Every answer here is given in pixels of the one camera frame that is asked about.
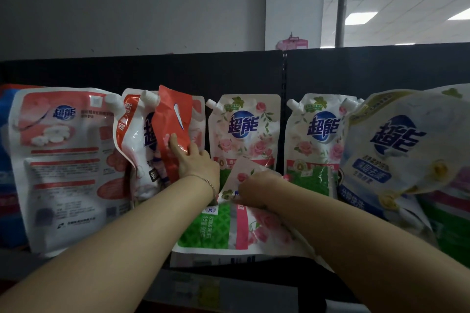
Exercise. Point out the person's left hand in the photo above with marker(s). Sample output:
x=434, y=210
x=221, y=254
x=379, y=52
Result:
x=200, y=168

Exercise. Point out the person's right hand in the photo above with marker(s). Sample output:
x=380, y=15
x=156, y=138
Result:
x=260, y=190

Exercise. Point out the group of Chaoneng floral pouches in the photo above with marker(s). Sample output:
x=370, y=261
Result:
x=246, y=133

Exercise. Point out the red Diao pouch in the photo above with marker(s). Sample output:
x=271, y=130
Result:
x=172, y=114

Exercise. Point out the rose green Chaoneng pouch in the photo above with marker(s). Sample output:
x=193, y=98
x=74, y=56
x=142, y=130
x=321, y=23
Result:
x=205, y=228
x=451, y=221

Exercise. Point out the dark metal shelf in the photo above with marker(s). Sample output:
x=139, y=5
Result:
x=220, y=70

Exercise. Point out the white red Chaoneng pouch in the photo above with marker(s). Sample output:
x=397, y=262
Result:
x=66, y=177

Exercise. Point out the white blue Chaoneng pouch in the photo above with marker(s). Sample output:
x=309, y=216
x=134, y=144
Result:
x=396, y=162

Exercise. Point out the blue Diao detergent pouch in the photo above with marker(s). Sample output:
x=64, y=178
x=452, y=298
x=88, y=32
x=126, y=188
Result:
x=9, y=213

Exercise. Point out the person's right forearm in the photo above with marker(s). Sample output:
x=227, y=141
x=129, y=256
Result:
x=367, y=250

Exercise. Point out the person's left forearm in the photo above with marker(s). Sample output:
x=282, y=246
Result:
x=110, y=250

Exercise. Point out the yellow price label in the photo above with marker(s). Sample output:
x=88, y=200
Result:
x=209, y=289

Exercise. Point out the pink bagged item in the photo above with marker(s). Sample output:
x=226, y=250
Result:
x=292, y=44

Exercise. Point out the grey vertical pole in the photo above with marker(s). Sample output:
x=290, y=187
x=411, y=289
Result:
x=343, y=1

